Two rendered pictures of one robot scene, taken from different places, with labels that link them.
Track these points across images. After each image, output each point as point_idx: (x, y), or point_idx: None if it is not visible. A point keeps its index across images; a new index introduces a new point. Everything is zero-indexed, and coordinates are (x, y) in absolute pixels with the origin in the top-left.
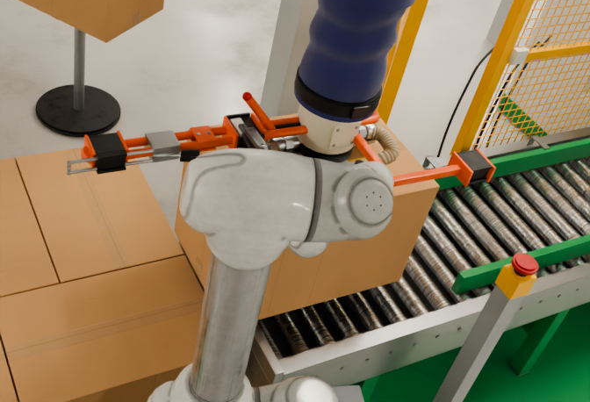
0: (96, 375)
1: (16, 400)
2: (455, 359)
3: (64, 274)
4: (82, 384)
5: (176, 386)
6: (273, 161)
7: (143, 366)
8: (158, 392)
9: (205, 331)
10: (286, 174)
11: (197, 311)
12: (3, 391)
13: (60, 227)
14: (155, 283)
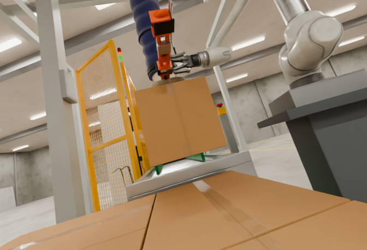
0: (264, 186)
1: (335, 207)
2: (232, 151)
3: (137, 227)
4: (278, 187)
5: (307, 13)
6: None
7: (248, 178)
8: (311, 19)
9: None
10: None
11: (202, 180)
12: (330, 219)
13: (68, 245)
14: (175, 193)
